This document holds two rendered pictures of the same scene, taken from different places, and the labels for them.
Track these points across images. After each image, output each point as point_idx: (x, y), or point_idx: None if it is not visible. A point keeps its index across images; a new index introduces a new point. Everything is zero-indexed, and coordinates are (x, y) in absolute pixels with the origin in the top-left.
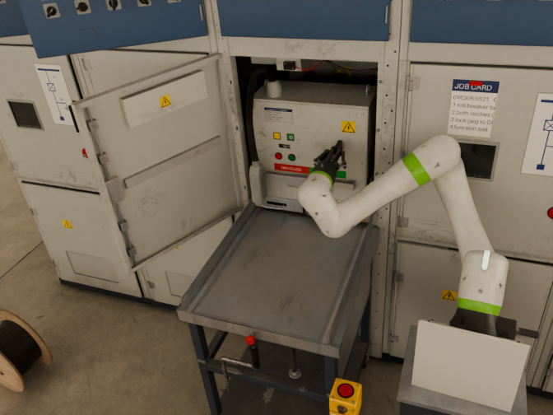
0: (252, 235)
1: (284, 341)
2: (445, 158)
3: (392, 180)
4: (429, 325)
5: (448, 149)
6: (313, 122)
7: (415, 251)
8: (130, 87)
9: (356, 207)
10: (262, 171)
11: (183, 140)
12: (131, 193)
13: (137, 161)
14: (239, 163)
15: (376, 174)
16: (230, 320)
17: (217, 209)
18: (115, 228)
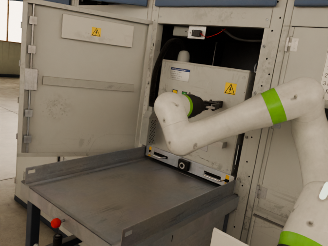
0: (128, 167)
1: (84, 236)
2: (304, 92)
3: (244, 106)
4: (224, 238)
5: (308, 84)
6: (204, 82)
7: (268, 230)
8: (71, 7)
9: (203, 124)
10: (154, 118)
11: (102, 72)
12: (45, 91)
13: (59, 68)
14: (143, 114)
15: (245, 136)
16: (51, 201)
17: (114, 146)
18: (20, 109)
